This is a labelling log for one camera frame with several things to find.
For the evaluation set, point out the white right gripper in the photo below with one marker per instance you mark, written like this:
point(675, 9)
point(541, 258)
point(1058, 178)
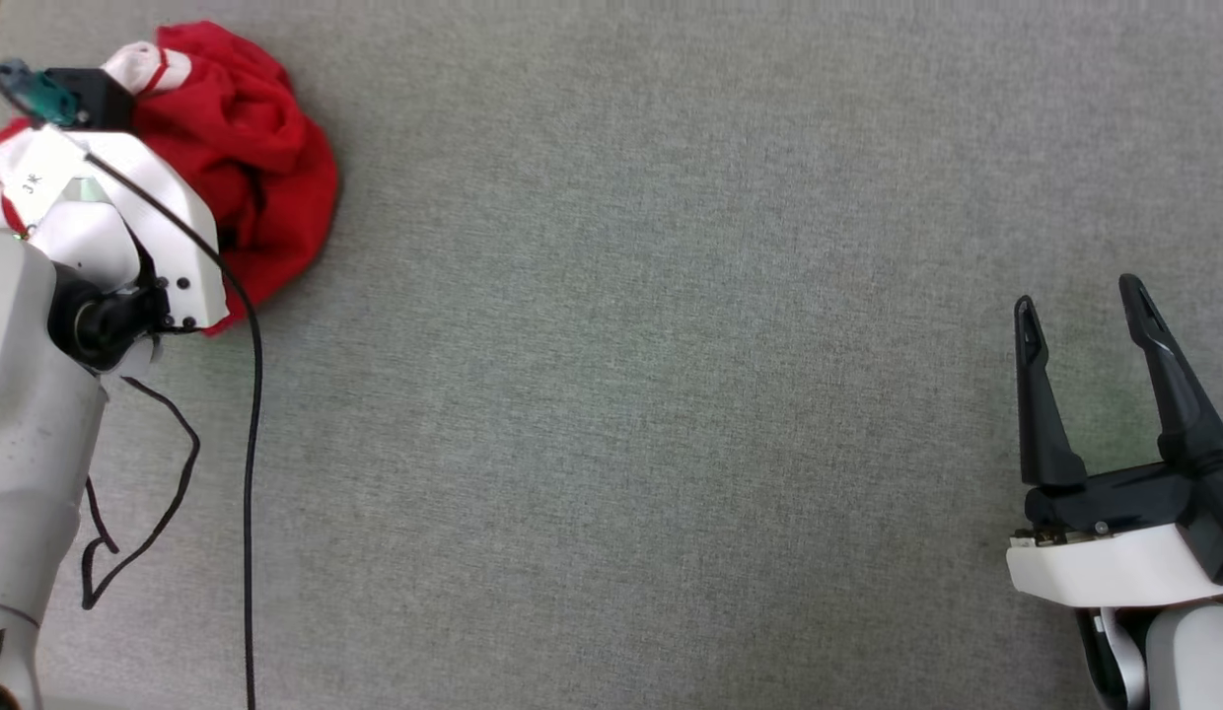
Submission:
point(1095, 567)

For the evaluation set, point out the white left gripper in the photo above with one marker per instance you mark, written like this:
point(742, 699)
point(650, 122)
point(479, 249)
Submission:
point(182, 242)

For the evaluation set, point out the red white sports jersey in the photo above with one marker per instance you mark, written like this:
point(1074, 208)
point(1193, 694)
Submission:
point(261, 148)

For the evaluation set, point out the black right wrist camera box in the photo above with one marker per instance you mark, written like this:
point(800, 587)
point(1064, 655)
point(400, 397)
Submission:
point(1218, 532)

